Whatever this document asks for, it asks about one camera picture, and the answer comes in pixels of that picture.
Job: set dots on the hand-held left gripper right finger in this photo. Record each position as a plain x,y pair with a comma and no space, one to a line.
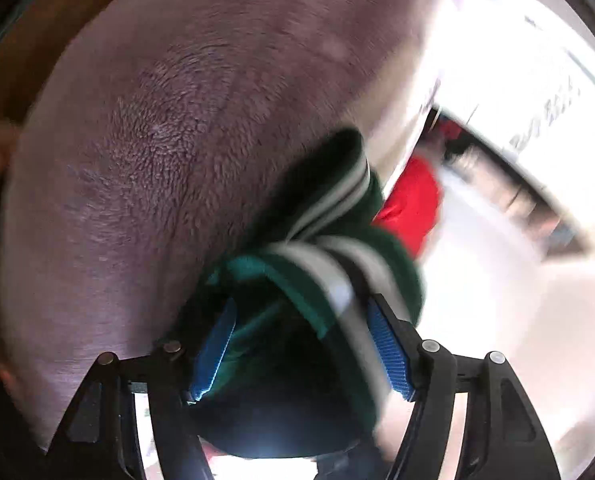
387,355

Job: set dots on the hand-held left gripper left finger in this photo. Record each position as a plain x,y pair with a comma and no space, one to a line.
215,350

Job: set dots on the green varsity jacket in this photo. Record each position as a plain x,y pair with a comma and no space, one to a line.
287,310

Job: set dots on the red quilt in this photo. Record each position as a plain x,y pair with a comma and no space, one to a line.
410,200

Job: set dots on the white wardrobe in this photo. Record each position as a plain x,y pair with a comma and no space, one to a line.
542,85

